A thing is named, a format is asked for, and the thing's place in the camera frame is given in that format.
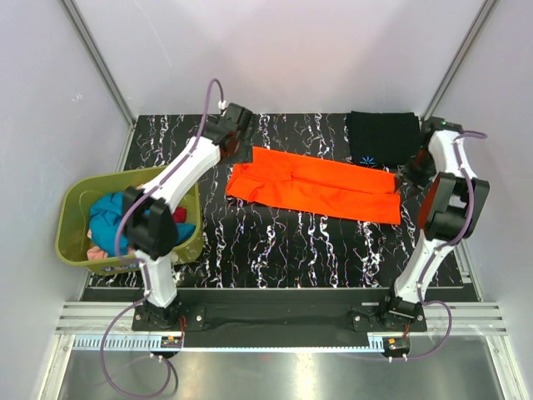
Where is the folded black t shirt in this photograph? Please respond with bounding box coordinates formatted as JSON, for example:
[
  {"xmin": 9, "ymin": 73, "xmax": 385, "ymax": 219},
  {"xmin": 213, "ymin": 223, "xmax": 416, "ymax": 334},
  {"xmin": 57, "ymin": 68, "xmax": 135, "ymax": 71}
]
[{"xmin": 346, "ymin": 111, "xmax": 421, "ymax": 168}]

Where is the left aluminium corner post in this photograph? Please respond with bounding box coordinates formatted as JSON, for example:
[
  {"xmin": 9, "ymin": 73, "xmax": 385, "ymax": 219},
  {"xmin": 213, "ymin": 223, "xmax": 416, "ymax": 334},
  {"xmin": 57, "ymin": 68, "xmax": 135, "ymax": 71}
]
[{"xmin": 59, "ymin": 0, "xmax": 137, "ymax": 128}]

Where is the aluminium frame rail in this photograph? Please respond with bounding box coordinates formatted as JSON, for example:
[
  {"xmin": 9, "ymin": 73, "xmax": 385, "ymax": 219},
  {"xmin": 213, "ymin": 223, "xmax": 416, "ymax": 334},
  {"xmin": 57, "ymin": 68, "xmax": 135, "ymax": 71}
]
[{"xmin": 56, "ymin": 302, "xmax": 134, "ymax": 334}]

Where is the purple cable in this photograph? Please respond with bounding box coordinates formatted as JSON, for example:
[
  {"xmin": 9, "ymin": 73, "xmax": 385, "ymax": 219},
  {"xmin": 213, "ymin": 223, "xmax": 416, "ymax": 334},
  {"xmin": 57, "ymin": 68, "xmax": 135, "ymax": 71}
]
[
  {"xmin": 416, "ymin": 129, "xmax": 488, "ymax": 362},
  {"xmin": 98, "ymin": 77, "xmax": 228, "ymax": 397}
]

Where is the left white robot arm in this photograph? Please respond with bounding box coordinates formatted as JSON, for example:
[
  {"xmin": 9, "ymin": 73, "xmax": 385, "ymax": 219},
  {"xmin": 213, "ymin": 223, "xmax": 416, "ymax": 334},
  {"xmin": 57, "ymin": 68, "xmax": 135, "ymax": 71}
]
[{"xmin": 117, "ymin": 102, "xmax": 255, "ymax": 330}]

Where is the teal t shirt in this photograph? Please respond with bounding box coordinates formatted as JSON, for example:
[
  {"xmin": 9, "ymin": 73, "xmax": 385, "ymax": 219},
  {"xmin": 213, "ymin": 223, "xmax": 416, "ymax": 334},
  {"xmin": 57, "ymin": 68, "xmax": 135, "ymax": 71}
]
[{"xmin": 87, "ymin": 192, "xmax": 196, "ymax": 257}]

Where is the right aluminium corner post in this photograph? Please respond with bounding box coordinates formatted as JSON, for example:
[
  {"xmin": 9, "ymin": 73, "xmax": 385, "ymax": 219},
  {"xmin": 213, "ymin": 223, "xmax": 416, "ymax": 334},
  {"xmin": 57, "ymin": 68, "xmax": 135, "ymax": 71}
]
[{"xmin": 421, "ymin": 0, "xmax": 500, "ymax": 121}]

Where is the pink t shirt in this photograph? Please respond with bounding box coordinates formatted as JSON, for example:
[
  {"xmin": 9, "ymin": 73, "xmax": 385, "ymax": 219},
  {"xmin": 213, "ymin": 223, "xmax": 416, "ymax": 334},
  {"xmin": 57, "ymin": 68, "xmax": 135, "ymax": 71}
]
[{"xmin": 87, "ymin": 246, "xmax": 108, "ymax": 262}]

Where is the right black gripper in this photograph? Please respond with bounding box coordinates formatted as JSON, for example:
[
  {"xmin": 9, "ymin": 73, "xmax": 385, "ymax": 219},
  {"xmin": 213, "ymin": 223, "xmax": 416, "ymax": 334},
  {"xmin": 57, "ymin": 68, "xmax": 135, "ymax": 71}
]
[{"xmin": 391, "ymin": 147, "xmax": 436, "ymax": 199}]

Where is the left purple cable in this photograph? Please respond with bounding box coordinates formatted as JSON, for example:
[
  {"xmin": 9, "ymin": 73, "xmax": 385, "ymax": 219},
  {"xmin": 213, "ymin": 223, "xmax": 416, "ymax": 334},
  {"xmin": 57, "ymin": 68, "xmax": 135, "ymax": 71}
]
[{"xmin": 98, "ymin": 77, "xmax": 228, "ymax": 397}]

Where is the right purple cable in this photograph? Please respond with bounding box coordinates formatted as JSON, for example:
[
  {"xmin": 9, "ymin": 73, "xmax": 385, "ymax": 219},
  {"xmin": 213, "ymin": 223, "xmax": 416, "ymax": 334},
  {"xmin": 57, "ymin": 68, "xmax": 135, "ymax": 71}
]
[{"xmin": 416, "ymin": 129, "xmax": 488, "ymax": 362}]

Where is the aluminium corner post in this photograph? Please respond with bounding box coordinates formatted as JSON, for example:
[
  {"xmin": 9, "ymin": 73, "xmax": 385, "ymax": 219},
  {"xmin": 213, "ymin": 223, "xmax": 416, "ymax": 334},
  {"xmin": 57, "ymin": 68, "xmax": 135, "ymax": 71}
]
[
  {"xmin": 421, "ymin": 0, "xmax": 500, "ymax": 121},
  {"xmin": 59, "ymin": 0, "xmax": 137, "ymax": 128}
]

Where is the olive green plastic basket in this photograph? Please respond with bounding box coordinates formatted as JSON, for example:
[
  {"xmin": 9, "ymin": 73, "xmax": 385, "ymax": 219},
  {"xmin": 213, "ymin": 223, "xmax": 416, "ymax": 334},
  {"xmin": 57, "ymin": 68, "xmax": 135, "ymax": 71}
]
[{"xmin": 55, "ymin": 167, "xmax": 204, "ymax": 276}]

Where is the orange t shirt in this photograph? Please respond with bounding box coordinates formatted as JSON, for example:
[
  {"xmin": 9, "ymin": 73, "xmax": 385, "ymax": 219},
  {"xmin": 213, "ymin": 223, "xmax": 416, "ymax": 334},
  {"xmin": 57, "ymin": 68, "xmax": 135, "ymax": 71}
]
[{"xmin": 226, "ymin": 147, "xmax": 401, "ymax": 225}]

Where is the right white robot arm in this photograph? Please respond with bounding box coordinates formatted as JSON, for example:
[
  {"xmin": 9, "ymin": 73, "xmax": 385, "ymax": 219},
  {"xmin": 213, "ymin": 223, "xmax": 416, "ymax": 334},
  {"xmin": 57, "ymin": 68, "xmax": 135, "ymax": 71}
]
[{"xmin": 377, "ymin": 117, "xmax": 490, "ymax": 331}]

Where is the dark red t shirt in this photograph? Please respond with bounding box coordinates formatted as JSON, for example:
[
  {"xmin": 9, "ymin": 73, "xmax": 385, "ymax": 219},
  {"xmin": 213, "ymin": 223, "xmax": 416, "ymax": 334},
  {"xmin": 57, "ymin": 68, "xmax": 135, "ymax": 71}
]
[{"xmin": 172, "ymin": 207, "xmax": 187, "ymax": 223}]

